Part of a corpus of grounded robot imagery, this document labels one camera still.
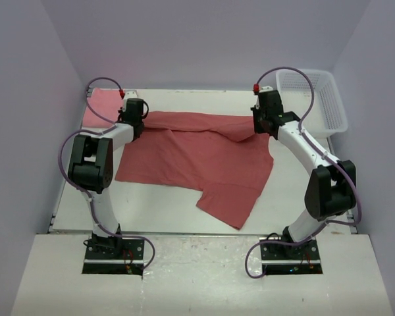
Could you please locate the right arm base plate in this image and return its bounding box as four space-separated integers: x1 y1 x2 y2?
260 240 323 276

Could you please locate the red t shirt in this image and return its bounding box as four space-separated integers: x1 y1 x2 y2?
115 111 274 230

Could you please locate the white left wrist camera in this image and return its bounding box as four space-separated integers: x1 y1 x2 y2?
118 89 138 107

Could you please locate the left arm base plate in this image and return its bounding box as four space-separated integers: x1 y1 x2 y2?
82 234 144 277

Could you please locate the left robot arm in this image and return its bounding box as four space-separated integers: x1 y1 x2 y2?
66 97 149 253

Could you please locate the white plastic basket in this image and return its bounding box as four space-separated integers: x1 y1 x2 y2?
276 69 348 138

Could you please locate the folded pink t shirt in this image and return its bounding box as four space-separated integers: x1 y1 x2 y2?
82 88 122 128

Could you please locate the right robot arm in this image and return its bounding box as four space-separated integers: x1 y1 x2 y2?
251 90 357 246

